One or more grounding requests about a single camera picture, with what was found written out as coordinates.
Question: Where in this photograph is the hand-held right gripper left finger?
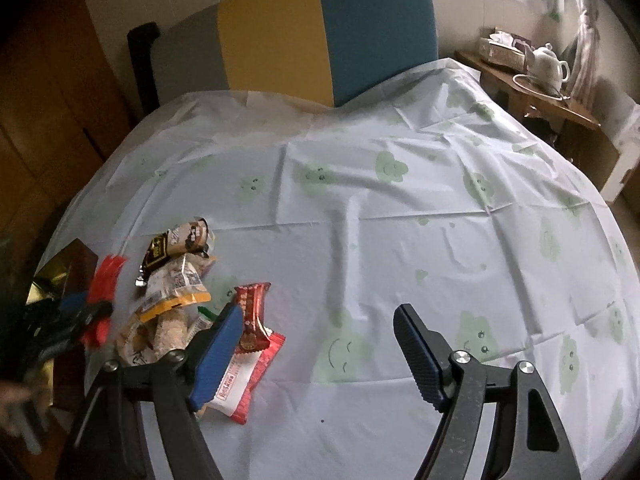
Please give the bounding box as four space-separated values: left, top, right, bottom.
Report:
60 301 246 480

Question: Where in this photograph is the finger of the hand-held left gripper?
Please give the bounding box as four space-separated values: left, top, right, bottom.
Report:
57 293 95 317
62 301 114 343

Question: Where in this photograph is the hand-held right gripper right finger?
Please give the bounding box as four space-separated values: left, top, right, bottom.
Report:
393 303 583 480

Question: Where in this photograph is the plain red snack packet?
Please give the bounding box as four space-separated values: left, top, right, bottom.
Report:
81 254 129 349

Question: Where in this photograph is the green-ended cracker packet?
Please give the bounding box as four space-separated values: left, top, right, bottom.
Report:
115 304 222 367

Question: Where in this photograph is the red-ended puffed rice bar packet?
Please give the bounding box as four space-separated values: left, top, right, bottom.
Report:
151 307 202 362

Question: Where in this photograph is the orange-edged clear nut packet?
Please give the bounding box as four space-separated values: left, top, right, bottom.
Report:
134 254 214 324

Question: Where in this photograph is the person's left hand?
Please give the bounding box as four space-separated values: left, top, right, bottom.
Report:
0 382 47 453

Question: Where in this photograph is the red and white snack packet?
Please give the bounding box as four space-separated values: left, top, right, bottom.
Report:
206 326 287 426

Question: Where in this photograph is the brown cardboard box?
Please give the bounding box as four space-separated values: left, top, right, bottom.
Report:
27 238 101 411

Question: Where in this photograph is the red snack bar packet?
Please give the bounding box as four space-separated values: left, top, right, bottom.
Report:
233 282 272 357

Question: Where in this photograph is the dark brown snack packet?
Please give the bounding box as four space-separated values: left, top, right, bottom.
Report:
136 231 177 287

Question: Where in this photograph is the beige brown-print snack packet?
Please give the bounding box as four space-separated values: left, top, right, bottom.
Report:
167 217 217 257

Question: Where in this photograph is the wooden wardrobe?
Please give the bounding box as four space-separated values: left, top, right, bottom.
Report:
0 0 137 243

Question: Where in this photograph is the wooden side table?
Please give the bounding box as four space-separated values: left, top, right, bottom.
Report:
454 49 602 162

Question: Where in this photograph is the white cardboard box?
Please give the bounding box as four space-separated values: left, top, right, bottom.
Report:
597 94 640 206

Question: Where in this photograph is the patterned tissue box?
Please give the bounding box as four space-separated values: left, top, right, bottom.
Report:
477 31 534 69

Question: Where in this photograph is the grey yellow blue padded backrest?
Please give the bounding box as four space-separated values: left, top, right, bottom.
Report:
127 0 441 117

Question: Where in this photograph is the white teapot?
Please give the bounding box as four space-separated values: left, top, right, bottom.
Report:
531 42 571 92

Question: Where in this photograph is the light curtain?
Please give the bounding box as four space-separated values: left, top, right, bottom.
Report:
544 0 610 107

